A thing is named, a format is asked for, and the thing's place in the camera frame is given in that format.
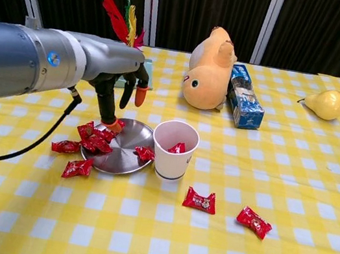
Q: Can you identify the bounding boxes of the yellow pear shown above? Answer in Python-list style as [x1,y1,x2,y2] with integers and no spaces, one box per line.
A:
[294,84,340,123]

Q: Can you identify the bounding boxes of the blue cookie box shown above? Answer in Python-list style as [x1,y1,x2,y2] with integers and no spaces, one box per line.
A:
[221,62,273,133]

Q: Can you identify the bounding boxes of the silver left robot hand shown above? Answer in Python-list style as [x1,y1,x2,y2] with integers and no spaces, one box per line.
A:
[71,34,157,138]

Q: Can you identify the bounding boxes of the white paper cup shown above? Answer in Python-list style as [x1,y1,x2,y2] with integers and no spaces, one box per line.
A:
[145,117,203,185]

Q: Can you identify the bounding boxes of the round steel plate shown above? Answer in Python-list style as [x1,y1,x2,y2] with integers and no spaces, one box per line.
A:
[77,111,161,181]

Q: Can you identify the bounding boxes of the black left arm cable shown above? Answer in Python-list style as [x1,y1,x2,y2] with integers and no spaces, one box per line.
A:
[0,73,85,179]

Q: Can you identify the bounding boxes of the teal plastic dustpan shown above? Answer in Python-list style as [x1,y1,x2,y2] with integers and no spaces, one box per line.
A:
[113,54,158,94]

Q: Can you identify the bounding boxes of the yellow plush toy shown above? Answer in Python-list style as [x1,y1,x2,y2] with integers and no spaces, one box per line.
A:
[178,21,243,115]

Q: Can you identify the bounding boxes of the black pleated curtain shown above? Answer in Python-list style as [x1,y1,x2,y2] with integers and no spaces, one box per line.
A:
[0,0,340,82]

